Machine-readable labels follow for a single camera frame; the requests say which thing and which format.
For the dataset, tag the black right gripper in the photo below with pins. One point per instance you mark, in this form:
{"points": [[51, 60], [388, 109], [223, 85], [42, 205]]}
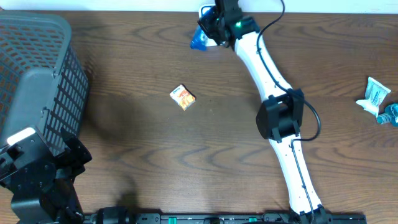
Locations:
{"points": [[203, 23]]}

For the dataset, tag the blue Oreo cookie pack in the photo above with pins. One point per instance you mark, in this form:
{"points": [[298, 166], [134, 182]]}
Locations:
{"points": [[197, 42]]}

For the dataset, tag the mint green wipes pack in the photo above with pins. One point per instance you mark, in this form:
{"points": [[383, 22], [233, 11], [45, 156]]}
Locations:
{"points": [[374, 95]]}

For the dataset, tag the teal mouthwash bottle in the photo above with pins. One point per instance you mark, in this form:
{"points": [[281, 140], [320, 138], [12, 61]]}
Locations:
{"points": [[389, 115]]}

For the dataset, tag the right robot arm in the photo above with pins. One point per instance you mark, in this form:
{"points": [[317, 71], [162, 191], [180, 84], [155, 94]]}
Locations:
{"points": [[281, 111]]}

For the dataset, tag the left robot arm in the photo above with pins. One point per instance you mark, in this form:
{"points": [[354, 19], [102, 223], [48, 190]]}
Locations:
{"points": [[42, 184]]}

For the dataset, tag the grey plastic shopping basket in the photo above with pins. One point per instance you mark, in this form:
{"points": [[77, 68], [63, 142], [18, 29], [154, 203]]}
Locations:
{"points": [[42, 81]]}

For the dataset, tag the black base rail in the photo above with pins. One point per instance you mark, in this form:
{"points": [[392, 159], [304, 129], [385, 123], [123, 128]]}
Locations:
{"points": [[155, 218]]}

